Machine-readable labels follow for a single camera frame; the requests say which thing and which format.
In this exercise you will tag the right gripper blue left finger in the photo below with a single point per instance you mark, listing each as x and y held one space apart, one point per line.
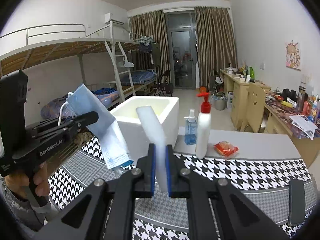
152 169

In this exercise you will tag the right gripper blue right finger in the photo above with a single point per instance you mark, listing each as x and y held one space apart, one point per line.
167 166

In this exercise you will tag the white foam strip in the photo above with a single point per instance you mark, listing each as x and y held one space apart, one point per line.
153 142

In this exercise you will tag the blue face mask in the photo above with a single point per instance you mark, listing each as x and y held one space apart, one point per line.
112 143

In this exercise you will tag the blue spray bottle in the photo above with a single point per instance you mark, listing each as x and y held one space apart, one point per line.
190 136

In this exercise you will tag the white lotion pump bottle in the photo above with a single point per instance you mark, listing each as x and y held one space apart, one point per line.
203 126

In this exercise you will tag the white foam box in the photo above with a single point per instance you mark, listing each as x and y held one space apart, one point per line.
166 109

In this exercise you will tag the blue plaid quilt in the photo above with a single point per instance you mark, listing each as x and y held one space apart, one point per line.
79 103

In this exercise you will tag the red snack packet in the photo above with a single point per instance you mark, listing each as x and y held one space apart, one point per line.
226 149

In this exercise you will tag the black folding chair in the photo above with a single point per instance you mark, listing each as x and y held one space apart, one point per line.
164 86

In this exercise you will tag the orange bucket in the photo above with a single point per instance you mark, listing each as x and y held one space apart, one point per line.
202 89

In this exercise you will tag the grey trash bin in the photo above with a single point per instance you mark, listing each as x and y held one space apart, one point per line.
220 101

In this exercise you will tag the houndstooth table mat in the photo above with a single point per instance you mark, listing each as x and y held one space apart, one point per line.
216 209

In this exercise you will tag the wooden smiley chair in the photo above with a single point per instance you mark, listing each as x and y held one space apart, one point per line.
253 107

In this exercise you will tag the right brown curtain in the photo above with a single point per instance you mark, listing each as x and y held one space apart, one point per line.
216 41

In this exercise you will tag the brown curtain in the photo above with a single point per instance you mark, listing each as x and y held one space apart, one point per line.
150 31
216 41

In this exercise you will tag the glass balcony door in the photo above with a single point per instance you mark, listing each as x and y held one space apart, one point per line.
181 30

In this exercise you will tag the wooden desk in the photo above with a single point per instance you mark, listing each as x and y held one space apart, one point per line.
278 116

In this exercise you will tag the left brown curtain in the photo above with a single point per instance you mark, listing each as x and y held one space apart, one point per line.
150 31

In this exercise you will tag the white paper sheets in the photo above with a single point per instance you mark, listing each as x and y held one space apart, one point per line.
304 124

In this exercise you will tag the black headphones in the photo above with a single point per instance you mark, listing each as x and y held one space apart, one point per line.
289 94

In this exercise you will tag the black smartphone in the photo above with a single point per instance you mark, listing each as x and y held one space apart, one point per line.
296 202

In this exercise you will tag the white air conditioner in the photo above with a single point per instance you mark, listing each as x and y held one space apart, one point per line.
109 17

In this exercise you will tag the cartoon girl wall poster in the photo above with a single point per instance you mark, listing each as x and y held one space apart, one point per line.
293 55

